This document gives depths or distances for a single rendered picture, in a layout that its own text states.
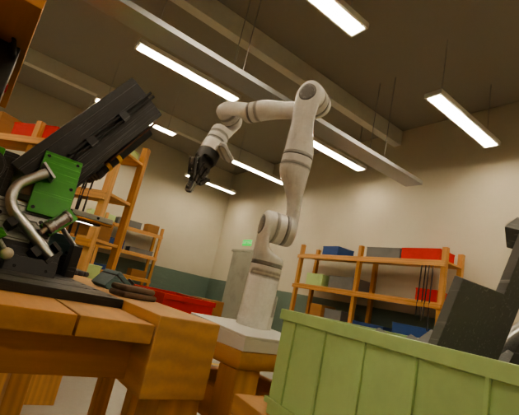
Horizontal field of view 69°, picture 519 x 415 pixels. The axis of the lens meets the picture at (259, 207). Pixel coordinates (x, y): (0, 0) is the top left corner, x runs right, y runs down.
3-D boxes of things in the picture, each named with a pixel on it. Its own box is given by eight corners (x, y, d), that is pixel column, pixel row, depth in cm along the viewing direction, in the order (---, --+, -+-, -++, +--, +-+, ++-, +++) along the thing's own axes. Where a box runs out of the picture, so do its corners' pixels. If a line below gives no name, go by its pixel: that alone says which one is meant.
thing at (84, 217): (98, 228, 152) (100, 221, 152) (111, 228, 139) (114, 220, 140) (-17, 197, 129) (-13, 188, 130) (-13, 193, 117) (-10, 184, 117)
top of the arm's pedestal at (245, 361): (250, 347, 126) (252, 334, 127) (326, 375, 102) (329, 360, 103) (166, 337, 106) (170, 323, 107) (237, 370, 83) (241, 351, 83)
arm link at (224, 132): (215, 151, 135) (203, 134, 129) (232, 120, 142) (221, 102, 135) (231, 151, 131) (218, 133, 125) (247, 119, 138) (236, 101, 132)
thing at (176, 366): (54, 298, 193) (64, 269, 197) (203, 401, 76) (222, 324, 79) (24, 293, 185) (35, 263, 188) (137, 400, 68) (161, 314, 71)
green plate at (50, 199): (59, 227, 124) (75, 171, 132) (67, 220, 118) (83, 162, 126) (20, 217, 117) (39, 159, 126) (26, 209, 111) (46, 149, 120)
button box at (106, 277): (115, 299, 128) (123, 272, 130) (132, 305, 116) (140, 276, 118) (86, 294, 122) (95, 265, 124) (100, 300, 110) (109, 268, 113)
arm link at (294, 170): (318, 160, 112) (289, 150, 110) (296, 249, 108) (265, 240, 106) (306, 165, 121) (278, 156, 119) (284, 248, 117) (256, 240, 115)
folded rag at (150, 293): (140, 297, 106) (142, 286, 107) (156, 302, 101) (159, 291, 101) (107, 292, 99) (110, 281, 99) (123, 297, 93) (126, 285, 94)
